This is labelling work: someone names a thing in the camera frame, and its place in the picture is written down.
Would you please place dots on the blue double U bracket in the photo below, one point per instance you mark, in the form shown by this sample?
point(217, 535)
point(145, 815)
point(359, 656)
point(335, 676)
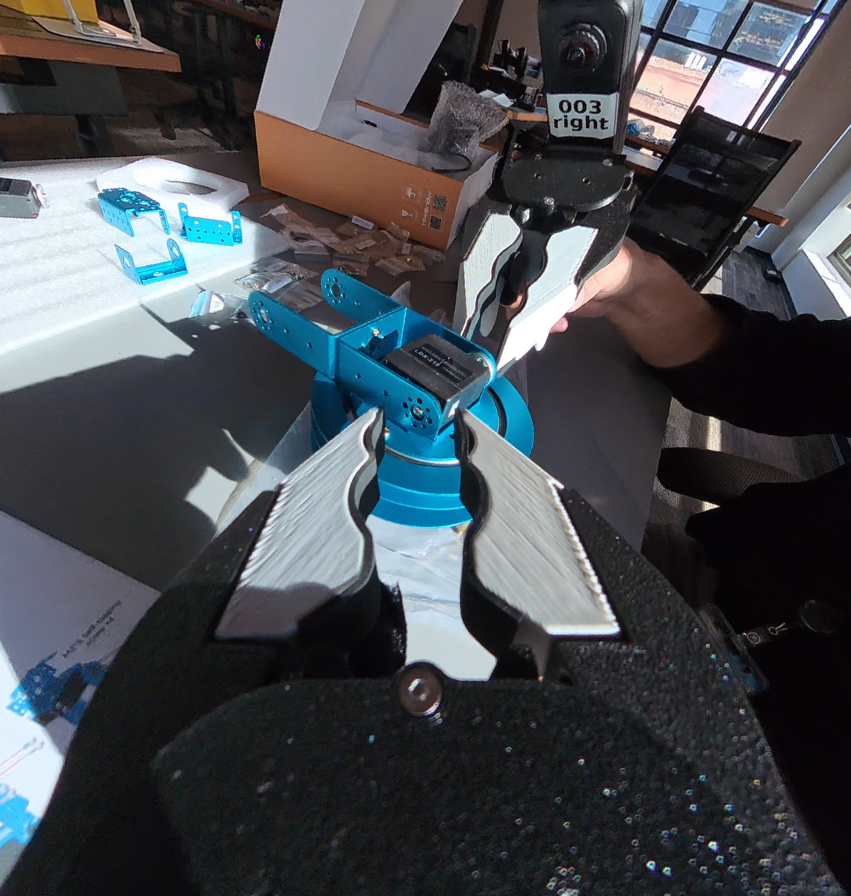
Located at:
point(292, 336)

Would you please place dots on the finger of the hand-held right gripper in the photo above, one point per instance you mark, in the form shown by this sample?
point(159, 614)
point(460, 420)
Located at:
point(555, 287)
point(481, 259)

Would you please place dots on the blue multi-hole bracket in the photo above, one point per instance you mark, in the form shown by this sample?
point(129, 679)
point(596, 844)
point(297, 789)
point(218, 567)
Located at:
point(128, 203)

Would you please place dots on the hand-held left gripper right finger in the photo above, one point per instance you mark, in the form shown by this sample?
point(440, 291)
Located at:
point(537, 546)

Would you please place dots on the blue perforated U bracket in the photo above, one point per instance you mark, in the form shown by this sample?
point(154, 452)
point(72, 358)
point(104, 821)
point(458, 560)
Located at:
point(208, 229)

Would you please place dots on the small blue U bracket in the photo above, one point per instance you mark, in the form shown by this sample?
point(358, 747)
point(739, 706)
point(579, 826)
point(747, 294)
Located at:
point(149, 269)

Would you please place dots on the orange cardboard box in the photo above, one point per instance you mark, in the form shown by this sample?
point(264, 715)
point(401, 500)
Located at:
point(341, 168)

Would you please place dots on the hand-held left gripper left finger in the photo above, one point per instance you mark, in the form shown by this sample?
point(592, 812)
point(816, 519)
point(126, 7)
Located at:
point(306, 532)

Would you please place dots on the wooden edged desk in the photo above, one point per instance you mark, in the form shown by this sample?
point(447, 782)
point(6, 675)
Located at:
point(61, 52)

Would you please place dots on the large window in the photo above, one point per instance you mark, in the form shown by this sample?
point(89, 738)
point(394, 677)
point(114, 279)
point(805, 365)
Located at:
point(733, 42)

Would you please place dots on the white foam sheet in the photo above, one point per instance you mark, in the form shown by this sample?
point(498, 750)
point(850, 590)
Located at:
point(47, 280)

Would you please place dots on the blue round servo base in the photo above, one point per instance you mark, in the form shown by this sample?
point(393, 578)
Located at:
point(495, 434)

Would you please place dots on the pile of screw bags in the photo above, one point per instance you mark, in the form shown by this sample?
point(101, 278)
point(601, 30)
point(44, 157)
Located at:
point(369, 245)

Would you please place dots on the grey desk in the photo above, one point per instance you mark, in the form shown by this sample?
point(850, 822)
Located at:
point(117, 420)

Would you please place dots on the silver bubble bag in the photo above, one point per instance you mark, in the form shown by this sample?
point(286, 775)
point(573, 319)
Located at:
point(464, 119)

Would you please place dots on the white foam block with cutout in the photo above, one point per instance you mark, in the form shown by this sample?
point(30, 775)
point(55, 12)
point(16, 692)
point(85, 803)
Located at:
point(229, 189)

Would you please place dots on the grey servo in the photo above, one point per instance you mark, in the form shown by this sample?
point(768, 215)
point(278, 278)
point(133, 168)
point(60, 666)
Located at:
point(5, 196)

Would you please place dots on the person's dark clothed torso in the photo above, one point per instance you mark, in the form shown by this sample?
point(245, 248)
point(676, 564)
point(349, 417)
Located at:
point(817, 560)

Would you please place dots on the printed instruction sheet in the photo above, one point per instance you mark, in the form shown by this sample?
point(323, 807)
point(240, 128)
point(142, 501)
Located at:
point(19, 595)

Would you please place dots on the black office chair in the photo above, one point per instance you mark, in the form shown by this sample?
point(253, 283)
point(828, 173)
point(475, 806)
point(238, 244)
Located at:
point(705, 189)

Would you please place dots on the person's right hand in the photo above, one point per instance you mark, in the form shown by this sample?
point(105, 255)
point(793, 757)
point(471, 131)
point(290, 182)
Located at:
point(642, 301)

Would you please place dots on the person's right forearm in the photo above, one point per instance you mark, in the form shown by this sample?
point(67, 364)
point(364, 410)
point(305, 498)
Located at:
point(782, 364)

